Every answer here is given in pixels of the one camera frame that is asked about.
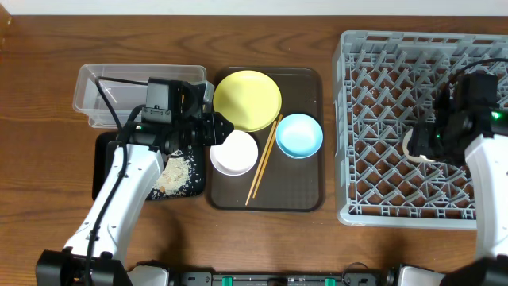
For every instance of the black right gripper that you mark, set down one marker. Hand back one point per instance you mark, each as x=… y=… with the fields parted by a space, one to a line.
x=421 y=141

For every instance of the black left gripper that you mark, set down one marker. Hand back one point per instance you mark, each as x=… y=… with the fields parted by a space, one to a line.
x=210 y=128

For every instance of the small white green cup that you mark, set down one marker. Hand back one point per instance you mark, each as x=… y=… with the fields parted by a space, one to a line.
x=405 y=148

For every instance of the white bowl with rice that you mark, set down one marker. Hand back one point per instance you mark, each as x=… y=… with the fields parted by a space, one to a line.
x=236 y=156

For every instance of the yellow plate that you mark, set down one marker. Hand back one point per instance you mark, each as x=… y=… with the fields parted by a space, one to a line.
x=251 y=100

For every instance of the wooden chopstick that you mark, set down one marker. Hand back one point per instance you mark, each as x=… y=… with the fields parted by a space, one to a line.
x=266 y=159
x=259 y=166

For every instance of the light blue bowl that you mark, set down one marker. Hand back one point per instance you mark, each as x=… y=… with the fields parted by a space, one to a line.
x=299 y=136

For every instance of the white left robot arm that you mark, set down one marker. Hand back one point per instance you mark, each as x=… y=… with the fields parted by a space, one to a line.
x=95 y=254

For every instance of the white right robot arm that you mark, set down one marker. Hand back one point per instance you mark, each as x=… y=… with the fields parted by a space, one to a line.
x=485 y=137

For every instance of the grey dishwasher rack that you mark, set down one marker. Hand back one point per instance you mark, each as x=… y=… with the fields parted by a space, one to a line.
x=384 y=83

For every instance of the black waste tray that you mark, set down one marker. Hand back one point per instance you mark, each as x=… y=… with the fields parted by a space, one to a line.
x=104 y=155

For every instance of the pile of white rice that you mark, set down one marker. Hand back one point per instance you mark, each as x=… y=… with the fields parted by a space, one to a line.
x=175 y=180

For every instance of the clear plastic bin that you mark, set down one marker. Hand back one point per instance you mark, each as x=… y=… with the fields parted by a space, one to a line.
x=123 y=96

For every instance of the dark brown serving tray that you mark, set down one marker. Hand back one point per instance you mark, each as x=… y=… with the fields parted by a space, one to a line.
x=287 y=184

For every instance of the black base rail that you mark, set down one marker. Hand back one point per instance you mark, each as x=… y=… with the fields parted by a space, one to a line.
x=278 y=279

